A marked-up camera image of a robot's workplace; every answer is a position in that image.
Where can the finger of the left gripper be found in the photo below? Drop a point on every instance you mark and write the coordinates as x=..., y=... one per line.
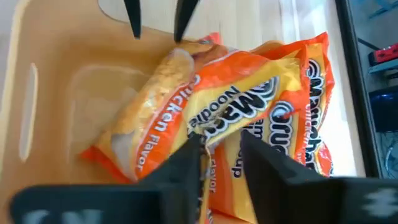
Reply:
x=133, y=15
x=183, y=15

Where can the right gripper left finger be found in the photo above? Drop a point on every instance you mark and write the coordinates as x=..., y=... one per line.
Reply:
x=124, y=205

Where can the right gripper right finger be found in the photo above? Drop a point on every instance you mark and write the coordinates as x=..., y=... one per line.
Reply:
x=311, y=202

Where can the orange chicken noodle pack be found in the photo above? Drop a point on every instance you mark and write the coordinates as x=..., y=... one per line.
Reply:
x=217, y=93
x=230, y=174
x=314, y=93

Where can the yellow plastic bin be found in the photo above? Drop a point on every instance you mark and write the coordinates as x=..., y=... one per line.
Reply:
x=77, y=93

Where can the blue object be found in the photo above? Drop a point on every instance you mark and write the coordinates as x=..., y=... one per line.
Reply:
x=385, y=109

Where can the red box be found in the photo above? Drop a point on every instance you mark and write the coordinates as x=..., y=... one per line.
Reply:
x=385, y=54

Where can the black metal table frame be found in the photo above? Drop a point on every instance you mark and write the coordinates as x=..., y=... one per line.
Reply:
x=354, y=93

